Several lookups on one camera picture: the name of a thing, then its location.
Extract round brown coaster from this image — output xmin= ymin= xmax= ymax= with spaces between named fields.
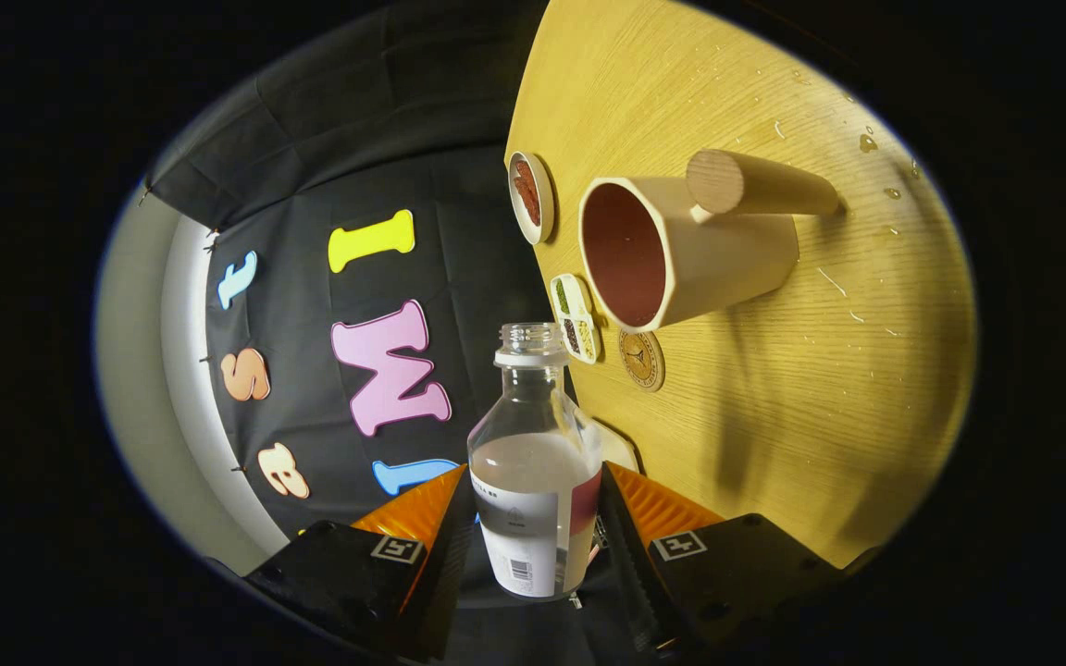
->
xmin=617 ymin=328 xmax=666 ymax=393

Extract white round plate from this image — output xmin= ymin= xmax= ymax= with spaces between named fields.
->
xmin=507 ymin=151 xmax=556 ymax=246

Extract clear juice bottle white label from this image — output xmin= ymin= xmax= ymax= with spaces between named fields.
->
xmin=466 ymin=322 xmax=604 ymax=600

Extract beige cup with wooden handle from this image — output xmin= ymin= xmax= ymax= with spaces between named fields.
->
xmin=577 ymin=150 xmax=841 ymax=334

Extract black backdrop cloth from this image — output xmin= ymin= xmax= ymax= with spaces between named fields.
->
xmin=140 ymin=0 xmax=617 ymax=556

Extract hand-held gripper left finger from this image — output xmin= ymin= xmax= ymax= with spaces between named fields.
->
xmin=246 ymin=464 xmax=478 ymax=662

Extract wooden table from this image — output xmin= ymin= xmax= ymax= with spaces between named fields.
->
xmin=503 ymin=0 xmax=976 ymax=570

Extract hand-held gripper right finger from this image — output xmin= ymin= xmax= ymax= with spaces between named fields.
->
xmin=596 ymin=461 xmax=853 ymax=653

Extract white divided dish with seeds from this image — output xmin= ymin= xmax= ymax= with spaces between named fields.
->
xmin=550 ymin=273 xmax=601 ymax=364

